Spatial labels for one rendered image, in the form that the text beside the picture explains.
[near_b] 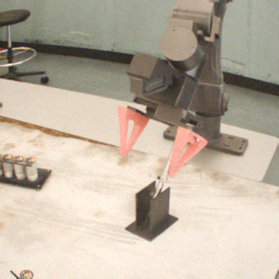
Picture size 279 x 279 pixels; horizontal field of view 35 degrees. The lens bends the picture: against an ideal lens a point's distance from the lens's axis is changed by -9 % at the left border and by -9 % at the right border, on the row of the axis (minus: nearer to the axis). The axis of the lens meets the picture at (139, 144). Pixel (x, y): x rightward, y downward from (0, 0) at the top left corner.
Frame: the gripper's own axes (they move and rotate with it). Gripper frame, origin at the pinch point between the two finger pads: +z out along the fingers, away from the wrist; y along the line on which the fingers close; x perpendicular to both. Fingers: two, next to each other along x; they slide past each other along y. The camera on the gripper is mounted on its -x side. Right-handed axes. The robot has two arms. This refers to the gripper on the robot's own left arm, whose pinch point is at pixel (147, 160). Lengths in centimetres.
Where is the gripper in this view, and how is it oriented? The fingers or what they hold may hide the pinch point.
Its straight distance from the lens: 75.5
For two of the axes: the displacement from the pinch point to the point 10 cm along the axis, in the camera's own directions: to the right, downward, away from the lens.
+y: 7.5, 3.1, -5.8
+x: 5.3, 2.3, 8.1
